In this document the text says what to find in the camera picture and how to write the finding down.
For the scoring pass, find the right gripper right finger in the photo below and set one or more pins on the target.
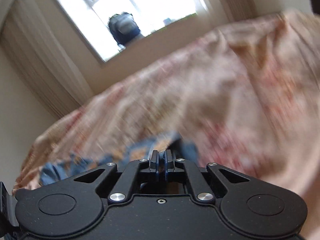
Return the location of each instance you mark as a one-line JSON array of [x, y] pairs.
[[168, 161]]

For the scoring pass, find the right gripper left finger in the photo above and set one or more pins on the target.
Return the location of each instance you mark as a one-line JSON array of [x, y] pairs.
[[154, 162]]

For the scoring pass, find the blue patterned pants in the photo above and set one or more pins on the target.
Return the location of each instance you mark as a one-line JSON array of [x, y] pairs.
[[55, 171]]

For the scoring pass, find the pink floral bedspread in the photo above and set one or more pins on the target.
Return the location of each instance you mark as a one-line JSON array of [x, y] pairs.
[[246, 94]]

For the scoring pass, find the blue backpack on windowsill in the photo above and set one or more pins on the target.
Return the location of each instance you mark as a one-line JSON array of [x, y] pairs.
[[124, 29]]

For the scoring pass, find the window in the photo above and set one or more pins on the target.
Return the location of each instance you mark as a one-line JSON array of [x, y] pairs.
[[91, 17]]

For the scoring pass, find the beige curtain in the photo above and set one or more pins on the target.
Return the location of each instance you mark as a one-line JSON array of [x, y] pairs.
[[40, 60]]

